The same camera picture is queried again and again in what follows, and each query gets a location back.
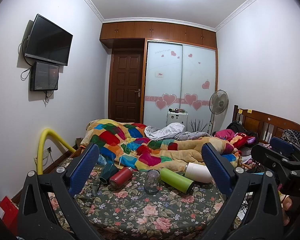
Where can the grey white crumpled cloth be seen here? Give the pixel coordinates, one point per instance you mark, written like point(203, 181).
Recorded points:
point(173, 131)

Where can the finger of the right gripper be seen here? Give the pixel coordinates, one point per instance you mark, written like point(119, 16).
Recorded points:
point(281, 146)
point(275, 164)

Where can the standing electric fan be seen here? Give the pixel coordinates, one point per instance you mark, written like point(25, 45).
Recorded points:
point(217, 105)

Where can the yellow foam padded rail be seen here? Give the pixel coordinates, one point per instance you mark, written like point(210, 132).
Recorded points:
point(52, 150)

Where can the floral bed cover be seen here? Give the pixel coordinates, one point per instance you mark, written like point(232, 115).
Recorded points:
point(131, 213)

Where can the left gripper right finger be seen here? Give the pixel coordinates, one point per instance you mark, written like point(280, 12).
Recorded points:
point(263, 218)

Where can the red plush toy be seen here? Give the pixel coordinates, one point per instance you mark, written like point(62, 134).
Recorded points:
point(241, 139)

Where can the small black wall monitor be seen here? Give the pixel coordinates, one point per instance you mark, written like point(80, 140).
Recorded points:
point(44, 77)

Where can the wooden headboard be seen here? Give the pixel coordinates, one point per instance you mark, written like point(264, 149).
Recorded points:
point(265, 125)

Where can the white thermos bottle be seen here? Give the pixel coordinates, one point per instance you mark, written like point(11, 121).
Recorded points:
point(197, 172)

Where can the red thermos bottle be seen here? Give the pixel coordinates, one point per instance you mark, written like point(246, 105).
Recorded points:
point(121, 177)

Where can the clear glass cup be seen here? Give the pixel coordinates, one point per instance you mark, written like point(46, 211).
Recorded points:
point(152, 182)

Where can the dark green mug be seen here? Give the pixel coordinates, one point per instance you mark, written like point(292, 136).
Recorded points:
point(107, 172)

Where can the colourful patchwork quilt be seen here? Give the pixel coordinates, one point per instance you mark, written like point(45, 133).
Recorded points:
point(125, 143)

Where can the dark brown wooden door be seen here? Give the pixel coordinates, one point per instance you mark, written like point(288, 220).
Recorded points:
point(124, 98)

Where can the right hand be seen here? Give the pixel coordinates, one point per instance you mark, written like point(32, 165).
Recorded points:
point(286, 206)

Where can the wall mounted black television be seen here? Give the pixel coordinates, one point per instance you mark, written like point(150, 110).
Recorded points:
point(48, 42)

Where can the green thermos bottle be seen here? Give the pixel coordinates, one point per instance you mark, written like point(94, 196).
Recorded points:
point(177, 181)

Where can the red box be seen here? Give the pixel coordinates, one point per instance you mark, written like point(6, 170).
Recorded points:
point(10, 218)

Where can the pink clothing pile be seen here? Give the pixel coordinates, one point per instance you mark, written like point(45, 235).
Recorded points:
point(225, 134)

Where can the frosted sliding wardrobe with hearts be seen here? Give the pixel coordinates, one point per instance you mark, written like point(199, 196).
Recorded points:
point(179, 76)

